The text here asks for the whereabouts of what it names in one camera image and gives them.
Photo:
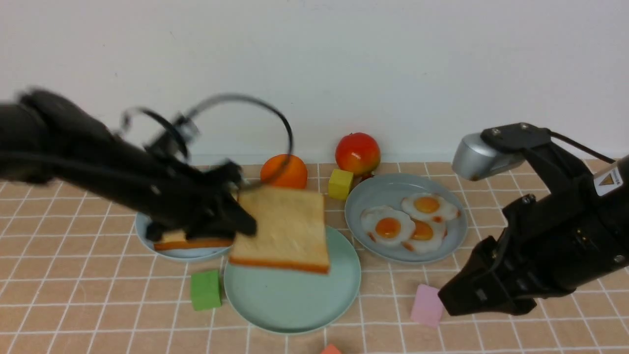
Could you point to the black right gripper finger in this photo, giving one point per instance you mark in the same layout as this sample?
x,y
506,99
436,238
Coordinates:
x,y
474,290

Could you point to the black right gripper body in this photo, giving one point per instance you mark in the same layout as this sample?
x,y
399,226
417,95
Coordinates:
x,y
553,246

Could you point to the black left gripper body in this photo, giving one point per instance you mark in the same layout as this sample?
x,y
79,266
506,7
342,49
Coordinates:
x,y
185,198

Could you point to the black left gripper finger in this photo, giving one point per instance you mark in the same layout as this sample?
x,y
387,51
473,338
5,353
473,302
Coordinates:
x,y
233,219

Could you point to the toast slice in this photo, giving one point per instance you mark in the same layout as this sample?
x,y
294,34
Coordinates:
x,y
291,231
176,240

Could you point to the fried egg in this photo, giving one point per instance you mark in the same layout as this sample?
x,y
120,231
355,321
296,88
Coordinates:
x,y
427,237
387,226
429,207

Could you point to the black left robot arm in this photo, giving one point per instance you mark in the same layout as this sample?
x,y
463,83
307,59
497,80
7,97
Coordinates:
x,y
45,137

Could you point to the pink cube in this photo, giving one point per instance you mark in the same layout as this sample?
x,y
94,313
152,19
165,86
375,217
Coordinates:
x,y
427,307

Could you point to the light blue left plate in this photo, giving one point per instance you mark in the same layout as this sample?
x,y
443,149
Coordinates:
x,y
177,255

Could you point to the orange fruit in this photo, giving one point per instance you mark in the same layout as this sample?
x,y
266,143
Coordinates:
x,y
294,176

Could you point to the green cube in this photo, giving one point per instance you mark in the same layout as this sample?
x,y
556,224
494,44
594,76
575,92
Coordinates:
x,y
206,290

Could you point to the grey-blue right plate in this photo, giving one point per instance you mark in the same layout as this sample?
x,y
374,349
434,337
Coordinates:
x,y
389,190

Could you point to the fried egg back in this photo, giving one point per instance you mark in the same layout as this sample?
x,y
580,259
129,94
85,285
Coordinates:
x,y
429,207

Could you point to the teal centre plate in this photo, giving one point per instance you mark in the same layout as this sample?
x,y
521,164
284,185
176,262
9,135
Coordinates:
x,y
291,302

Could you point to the yellow cube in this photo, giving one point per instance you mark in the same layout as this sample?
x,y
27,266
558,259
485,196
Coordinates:
x,y
340,184

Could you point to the checked orange tablecloth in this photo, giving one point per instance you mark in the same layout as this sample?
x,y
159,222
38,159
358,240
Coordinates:
x,y
75,279

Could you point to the red apple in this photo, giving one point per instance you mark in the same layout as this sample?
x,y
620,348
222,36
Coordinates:
x,y
358,153

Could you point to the red-orange cube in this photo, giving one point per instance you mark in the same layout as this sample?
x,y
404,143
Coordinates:
x,y
331,349

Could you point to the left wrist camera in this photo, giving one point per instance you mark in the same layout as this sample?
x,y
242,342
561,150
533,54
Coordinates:
x,y
174,139

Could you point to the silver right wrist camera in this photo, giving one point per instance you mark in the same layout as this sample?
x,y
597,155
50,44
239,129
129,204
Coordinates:
x,y
496,150

